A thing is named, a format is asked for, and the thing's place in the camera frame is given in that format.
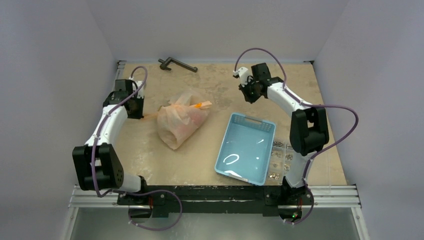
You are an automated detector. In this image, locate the orange banana print plastic bag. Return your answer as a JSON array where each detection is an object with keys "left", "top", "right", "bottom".
[{"left": 144, "top": 90, "right": 213, "bottom": 150}]

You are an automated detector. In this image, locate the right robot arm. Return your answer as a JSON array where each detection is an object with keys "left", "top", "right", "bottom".
[{"left": 233, "top": 63, "right": 330, "bottom": 204}]

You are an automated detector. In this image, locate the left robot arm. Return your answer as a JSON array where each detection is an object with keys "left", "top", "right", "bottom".
[{"left": 72, "top": 78, "right": 149, "bottom": 205}]

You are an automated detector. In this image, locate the light blue plastic basket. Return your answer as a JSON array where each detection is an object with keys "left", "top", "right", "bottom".
[{"left": 214, "top": 112, "right": 276, "bottom": 186}]

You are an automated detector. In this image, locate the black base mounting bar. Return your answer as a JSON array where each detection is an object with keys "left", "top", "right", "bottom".
[{"left": 117, "top": 185, "right": 314, "bottom": 219}]

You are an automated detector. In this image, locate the clear plastic screw box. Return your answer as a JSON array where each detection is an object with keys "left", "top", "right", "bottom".
[{"left": 265, "top": 139, "right": 332, "bottom": 194}]

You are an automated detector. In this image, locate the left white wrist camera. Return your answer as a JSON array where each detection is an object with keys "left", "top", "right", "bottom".
[{"left": 132, "top": 80, "right": 146, "bottom": 99}]

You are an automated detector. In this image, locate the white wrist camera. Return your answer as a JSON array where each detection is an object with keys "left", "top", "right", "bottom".
[
  {"left": 132, "top": 80, "right": 146, "bottom": 99},
  {"left": 233, "top": 67, "right": 250, "bottom": 87}
]

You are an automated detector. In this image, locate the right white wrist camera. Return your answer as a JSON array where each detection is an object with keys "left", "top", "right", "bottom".
[{"left": 233, "top": 67, "right": 250, "bottom": 87}]

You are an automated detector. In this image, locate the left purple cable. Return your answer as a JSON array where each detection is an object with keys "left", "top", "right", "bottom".
[{"left": 90, "top": 66, "right": 184, "bottom": 232}]

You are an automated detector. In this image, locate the black metal crank handle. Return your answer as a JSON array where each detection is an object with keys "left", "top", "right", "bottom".
[{"left": 158, "top": 57, "right": 198, "bottom": 73}]

